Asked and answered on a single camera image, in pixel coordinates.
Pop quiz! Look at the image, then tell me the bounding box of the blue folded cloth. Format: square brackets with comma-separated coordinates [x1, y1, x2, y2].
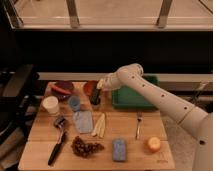
[73, 111, 93, 134]

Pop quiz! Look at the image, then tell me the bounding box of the wooden board table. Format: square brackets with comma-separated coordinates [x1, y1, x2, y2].
[18, 82, 175, 171]

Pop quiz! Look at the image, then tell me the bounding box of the black handled knife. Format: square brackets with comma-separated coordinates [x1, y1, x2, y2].
[48, 132, 66, 166]

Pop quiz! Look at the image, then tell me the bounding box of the dark red plate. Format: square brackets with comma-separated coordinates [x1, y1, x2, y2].
[83, 80, 97, 96]

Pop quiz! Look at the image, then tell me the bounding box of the black chair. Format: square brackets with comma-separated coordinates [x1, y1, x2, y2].
[0, 64, 39, 145]

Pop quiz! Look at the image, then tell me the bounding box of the orange fruit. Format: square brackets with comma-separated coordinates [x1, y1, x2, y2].
[147, 137, 161, 152]

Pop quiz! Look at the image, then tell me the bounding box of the red carrot toy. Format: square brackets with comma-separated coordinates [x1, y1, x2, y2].
[51, 85, 71, 95]

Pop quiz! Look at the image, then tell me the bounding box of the blue sponge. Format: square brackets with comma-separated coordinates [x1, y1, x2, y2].
[112, 138, 127, 162]

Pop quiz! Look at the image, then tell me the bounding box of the dark grape bunch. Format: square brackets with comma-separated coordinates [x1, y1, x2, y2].
[71, 136, 105, 158]

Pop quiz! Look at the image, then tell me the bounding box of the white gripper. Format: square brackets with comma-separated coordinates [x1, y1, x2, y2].
[96, 73, 121, 92]

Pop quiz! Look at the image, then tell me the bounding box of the dark red bowl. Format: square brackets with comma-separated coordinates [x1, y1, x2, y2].
[51, 81, 74, 101]

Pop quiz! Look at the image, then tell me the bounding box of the silver fork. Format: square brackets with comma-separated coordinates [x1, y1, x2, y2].
[135, 112, 142, 140]

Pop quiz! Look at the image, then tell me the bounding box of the green plastic tray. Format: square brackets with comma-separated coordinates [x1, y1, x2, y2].
[111, 75, 160, 110]

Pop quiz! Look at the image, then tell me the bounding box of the blue plastic cup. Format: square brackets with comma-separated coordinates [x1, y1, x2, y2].
[68, 96, 81, 112]

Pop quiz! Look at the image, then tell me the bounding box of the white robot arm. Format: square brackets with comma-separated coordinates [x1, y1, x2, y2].
[98, 63, 213, 171]

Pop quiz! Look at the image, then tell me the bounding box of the white paper cup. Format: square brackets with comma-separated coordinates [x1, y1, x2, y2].
[42, 96, 59, 115]

